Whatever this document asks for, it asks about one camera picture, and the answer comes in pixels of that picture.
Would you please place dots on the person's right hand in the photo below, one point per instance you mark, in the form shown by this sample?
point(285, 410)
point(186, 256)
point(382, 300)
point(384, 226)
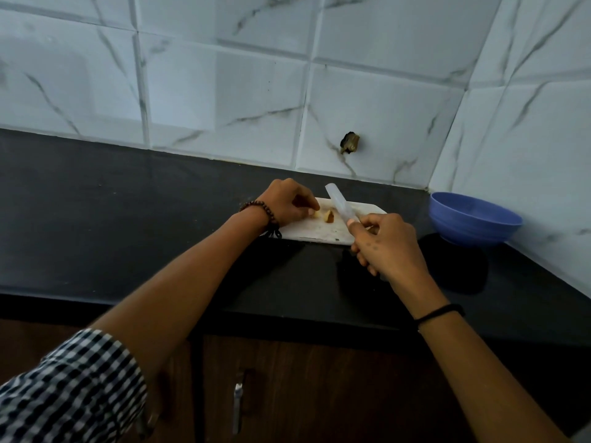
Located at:
point(392, 249)

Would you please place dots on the person's left hand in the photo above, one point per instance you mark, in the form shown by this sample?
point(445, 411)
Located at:
point(286, 202)

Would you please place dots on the white cutting board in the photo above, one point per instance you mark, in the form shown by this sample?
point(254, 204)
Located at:
point(314, 232)

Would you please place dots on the brown potato piece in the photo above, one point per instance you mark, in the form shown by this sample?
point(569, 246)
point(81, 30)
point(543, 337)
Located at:
point(329, 217)

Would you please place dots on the steel kitchen knife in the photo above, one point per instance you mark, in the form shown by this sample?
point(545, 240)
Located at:
point(341, 202)

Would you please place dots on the blue plastic bowl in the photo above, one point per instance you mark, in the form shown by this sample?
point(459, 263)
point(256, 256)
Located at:
point(473, 219)

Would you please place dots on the person's left forearm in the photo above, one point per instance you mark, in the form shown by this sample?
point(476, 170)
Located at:
point(175, 290)

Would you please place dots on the person's right forearm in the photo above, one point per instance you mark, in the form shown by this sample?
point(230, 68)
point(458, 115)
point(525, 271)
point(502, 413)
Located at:
point(489, 382)

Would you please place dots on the black wristband with charm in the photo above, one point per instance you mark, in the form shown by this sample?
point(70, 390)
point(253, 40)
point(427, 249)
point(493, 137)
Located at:
point(438, 312)

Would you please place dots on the black white checkered shirt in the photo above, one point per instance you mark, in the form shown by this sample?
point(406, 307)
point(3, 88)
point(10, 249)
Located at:
point(69, 387)

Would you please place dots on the brown wall pipe stub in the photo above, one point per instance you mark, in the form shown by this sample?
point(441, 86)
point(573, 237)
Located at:
point(350, 142)

